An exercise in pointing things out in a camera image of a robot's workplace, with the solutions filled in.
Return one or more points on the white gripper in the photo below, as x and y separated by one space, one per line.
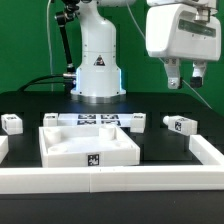
183 29

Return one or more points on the white square table top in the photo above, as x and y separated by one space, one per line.
87 145

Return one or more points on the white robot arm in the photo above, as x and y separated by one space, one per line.
98 78

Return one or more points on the white u-shaped obstacle fence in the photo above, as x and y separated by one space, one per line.
207 175

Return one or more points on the white base marker plate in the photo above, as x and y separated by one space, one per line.
73 119

